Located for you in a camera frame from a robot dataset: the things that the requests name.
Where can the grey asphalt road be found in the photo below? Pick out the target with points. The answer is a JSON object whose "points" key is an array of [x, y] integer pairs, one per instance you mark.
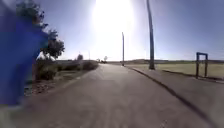
{"points": [[110, 100]]}

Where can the dry grass field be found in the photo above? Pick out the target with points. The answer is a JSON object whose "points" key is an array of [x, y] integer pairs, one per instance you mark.
{"points": [[176, 68]]}

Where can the small tree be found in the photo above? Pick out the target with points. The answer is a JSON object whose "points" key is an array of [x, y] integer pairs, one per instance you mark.
{"points": [[80, 57]]}

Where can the row of low bushes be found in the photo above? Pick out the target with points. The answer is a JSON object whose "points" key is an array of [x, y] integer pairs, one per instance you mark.
{"points": [[46, 71]]}

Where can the dark metal frame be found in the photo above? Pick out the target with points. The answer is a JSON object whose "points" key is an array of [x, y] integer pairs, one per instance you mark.
{"points": [[197, 66]]}

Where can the tall thick pole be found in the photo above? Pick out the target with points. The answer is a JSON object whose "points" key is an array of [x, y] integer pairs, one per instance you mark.
{"points": [[151, 50]]}

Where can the leafy tree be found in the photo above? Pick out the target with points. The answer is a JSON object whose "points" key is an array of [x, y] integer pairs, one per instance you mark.
{"points": [[55, 46]]}

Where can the thin pole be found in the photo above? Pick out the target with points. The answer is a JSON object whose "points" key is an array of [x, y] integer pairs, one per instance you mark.
{"points": [[123, 50]]}

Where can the grey paved sidewalk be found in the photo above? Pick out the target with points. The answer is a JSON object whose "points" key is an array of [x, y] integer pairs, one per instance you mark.
{"points": [[200, 93]]}

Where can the dirt and gravel strip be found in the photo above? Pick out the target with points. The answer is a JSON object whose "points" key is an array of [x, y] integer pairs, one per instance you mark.
{"points": [[43, 87]]}

